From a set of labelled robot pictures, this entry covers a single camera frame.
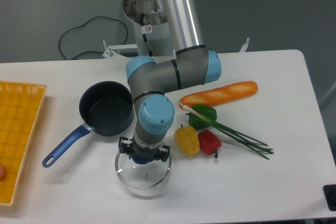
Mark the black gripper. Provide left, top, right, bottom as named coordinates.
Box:
left=118, top=136, right=170, bottom=162

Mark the glass lid with blue knob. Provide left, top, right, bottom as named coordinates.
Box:
left=114, top=151, right=172, bottom=189

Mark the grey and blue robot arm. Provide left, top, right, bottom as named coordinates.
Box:
left=119, top=0, right=222, bottom=164

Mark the yellow bell pepper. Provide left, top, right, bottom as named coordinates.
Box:
left=174, top=124, right=200, bottom=156

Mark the green bell pepper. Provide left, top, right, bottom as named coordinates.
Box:
left=187, top=104, right=217, bottom=130

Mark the red bell pepper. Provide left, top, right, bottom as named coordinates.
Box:
left=198, top=130, right=222, bottom=158

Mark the orange baguette bread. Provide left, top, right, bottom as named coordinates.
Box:
left=178, top=81, right=258, bottom=108

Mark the green onion stalk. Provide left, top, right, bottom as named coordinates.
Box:
left=181, top=105, right=273, bottom=159

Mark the yellow woven basket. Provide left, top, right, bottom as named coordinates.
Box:
left=1, top=81, right=47, bottom=206

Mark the small pink object in basket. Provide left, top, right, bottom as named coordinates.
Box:
left=0, top=163, right=6, bottom=180

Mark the black object at table corner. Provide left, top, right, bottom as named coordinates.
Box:
left=323, top=184, right=336, bottom=211

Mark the dark saucepan with blue handle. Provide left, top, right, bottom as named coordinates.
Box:
left=42, top=81, right=134, bottom=168

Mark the black cable on floor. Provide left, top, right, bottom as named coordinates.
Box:
left=58, top=15, right=129, bottom=60

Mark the white table clamp bracket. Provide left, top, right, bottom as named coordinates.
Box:
left=239, top=37, right=250, bottom=52

